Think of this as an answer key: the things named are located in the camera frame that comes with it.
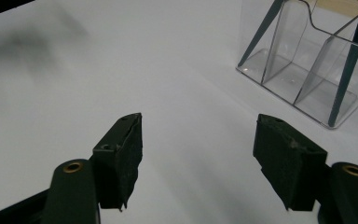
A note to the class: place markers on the light wooden table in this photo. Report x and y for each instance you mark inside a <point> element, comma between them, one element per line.
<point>341,6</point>

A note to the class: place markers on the round-head makeup brush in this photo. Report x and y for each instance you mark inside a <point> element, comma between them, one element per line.
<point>349,68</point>

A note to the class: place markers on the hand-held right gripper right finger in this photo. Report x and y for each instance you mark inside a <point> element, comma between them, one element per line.
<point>289,161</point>

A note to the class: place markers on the thin makeup brush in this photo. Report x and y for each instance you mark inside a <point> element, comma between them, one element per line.
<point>262,29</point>

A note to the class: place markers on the clear plastic organizer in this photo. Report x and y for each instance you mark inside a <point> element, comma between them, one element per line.
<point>292,71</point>

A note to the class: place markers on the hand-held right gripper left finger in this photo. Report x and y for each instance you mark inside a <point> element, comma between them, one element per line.
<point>121,161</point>

